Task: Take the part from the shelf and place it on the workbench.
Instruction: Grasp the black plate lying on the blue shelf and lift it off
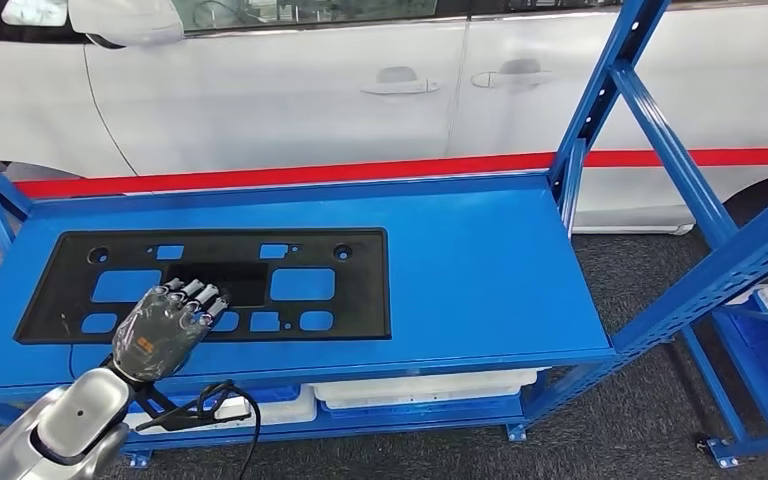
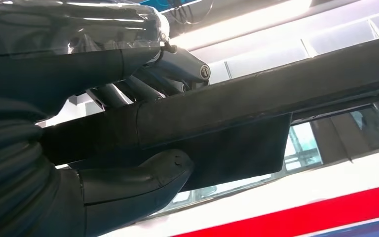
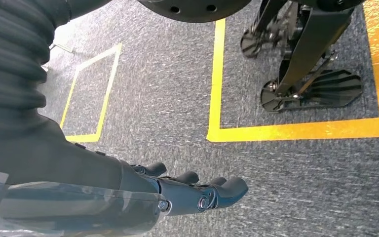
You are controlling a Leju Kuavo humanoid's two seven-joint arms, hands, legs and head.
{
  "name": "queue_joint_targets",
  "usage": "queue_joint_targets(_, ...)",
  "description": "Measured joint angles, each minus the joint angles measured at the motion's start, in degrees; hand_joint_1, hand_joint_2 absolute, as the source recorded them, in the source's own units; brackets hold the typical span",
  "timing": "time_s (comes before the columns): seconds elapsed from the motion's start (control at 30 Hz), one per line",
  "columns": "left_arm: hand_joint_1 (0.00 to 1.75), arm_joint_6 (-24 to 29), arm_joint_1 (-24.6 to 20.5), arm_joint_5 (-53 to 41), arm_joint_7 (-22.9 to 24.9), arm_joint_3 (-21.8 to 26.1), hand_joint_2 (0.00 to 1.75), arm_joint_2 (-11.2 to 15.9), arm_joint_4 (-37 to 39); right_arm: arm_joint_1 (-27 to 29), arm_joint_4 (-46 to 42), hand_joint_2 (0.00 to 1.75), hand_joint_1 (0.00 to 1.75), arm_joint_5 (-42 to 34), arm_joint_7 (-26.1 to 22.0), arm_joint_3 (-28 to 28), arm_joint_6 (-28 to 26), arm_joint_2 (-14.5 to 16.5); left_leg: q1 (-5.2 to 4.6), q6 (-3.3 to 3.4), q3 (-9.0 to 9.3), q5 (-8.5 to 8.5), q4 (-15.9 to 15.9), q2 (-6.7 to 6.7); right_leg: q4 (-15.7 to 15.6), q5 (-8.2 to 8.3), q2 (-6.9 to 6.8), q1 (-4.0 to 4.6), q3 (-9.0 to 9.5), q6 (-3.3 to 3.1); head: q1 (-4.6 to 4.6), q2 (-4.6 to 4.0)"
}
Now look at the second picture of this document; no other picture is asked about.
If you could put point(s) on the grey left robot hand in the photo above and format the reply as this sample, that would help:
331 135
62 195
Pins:
62 72

